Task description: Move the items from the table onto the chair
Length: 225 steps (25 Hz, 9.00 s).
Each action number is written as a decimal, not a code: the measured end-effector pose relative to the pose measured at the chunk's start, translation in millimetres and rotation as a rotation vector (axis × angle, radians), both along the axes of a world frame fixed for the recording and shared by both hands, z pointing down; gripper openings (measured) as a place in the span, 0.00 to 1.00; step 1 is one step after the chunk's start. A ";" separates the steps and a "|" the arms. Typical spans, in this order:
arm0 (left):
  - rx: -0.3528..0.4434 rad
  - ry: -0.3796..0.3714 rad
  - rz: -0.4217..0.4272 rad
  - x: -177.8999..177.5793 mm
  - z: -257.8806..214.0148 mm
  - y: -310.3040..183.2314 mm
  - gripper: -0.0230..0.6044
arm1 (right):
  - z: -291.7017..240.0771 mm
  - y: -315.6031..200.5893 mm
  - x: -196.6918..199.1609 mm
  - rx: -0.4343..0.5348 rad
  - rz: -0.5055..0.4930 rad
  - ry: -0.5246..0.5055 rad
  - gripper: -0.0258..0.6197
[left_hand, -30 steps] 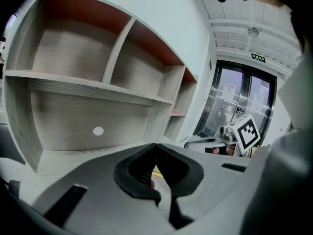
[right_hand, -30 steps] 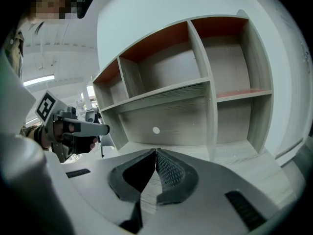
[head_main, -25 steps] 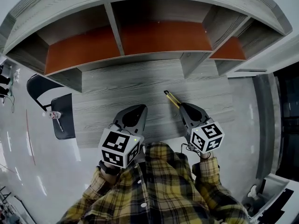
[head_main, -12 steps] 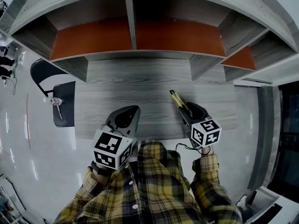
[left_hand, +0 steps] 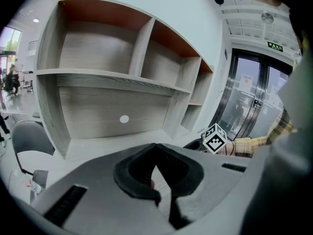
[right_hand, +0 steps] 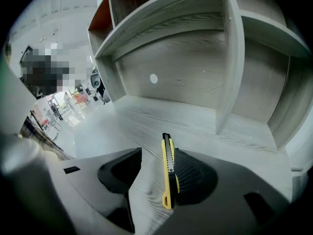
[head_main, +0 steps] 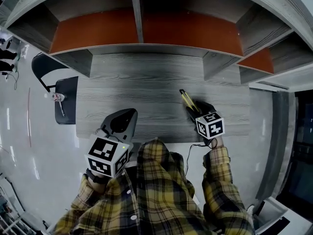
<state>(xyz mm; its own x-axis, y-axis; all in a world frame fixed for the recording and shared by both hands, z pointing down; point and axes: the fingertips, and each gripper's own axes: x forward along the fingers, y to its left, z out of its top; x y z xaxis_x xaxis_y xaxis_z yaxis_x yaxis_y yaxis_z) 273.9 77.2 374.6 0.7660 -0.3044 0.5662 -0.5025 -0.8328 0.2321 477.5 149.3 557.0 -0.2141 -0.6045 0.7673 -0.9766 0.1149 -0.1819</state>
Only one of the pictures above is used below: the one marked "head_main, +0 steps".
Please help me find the white metal rack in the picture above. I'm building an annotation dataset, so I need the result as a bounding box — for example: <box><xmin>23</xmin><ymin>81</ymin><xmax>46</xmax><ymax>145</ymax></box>
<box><xmin>0</xmin><ymin>211</ymin><xmax>24</xmax><ymax>235</ymax></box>

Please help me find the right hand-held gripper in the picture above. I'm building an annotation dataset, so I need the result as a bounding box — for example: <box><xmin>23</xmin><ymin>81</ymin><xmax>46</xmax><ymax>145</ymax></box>
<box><xmin>185</xmin><ymin>100</ymin><xmax>225</xmax><ymax>147</ymax></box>

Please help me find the person's plaid shirt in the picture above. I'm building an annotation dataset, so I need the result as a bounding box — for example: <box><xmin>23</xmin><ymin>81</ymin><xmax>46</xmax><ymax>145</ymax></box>
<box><xmin>53</xmin><ymin>138</ymin><xmax>255</xmax><ymax>235</ymax></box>

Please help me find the white box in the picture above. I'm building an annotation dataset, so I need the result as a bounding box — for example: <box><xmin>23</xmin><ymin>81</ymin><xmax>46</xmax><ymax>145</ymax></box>
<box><xmin>253</xmin><ymin>196</ymin><xmax>292</xmax><ymax>235</ymax></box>

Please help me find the black folding chair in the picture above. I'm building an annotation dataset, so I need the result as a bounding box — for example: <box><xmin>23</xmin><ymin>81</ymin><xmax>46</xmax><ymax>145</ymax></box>
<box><xmin>31</xmin><ymin>52</ymin><xmax>79</xmax><ymax>125</ymax></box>

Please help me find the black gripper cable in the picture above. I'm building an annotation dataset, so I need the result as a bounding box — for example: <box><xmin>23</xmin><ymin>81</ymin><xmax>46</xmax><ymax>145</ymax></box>
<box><xmin>185</xmin><ymin>142</ymin><xmax>211</xmax><ymax>176</ymax></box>

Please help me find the wooden shelf unit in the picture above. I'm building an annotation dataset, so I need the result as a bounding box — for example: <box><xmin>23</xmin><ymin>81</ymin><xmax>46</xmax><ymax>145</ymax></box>
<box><xmin>0</xmin><ymin>0</ymin><xmax>313</xmax><ymax>85</ymax></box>

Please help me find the clear plastic water bottle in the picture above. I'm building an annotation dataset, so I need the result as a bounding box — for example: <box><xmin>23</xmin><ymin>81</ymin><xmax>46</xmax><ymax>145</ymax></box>
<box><xmin>44</xmin><ymin>92</ymin><xmax>66</xmax><ymax>102</ymax></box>

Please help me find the red floor tape line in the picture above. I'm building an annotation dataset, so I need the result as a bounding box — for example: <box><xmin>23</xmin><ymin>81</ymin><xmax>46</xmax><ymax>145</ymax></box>
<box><xmin>27</xmin><ymin>87</ymin><xmax>32</xmax><ymax>148</ymax></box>

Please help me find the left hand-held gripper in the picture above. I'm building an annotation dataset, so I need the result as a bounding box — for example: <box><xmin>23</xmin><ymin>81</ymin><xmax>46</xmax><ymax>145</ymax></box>
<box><xmin>84</xmin><ymin>108</ymin><xmax>138</xmax><ymax>179</ymax></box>

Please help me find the grey wood-grain table top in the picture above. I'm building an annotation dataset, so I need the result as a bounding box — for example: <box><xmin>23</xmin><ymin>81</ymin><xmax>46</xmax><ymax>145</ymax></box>
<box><xmin>75</xmin><ymin>52</ymin><xmax>251</xmax><ymax>144</ymax></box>

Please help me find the person's left forearm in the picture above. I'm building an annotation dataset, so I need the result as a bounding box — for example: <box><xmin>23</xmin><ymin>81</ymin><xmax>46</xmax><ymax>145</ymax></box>
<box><xmin>79</xmin><ymin>167</ymin><xmax>117</xmax><ymax>200</ymax></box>

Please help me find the black floor cable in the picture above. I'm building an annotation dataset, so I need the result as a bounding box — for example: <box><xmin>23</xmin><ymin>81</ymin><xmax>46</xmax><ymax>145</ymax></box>
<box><xmin>2</xmin><ymin>69</ymin><xmax>21</xmax><ymax>91</ymax></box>

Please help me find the black glass double door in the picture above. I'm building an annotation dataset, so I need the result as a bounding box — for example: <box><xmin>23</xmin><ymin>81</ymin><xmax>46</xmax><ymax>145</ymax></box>
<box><xmin>276</xmin><ymin>89</ymin><xmax>313</xmax><ymax>207</ymax></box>

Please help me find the person's right forearm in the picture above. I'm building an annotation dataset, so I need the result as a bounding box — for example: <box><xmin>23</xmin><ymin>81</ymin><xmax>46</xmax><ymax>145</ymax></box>
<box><xmin>201</xmin><ymin>137</ymin><xmax>246</xmax><ymax>207</ymax></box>

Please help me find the black wristband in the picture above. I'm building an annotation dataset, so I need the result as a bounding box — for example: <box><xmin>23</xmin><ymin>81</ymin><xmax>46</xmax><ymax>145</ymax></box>
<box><xmin>85</xmin><ymin>168</ymin><xmax>109</xmax><ymax>185</ymax></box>

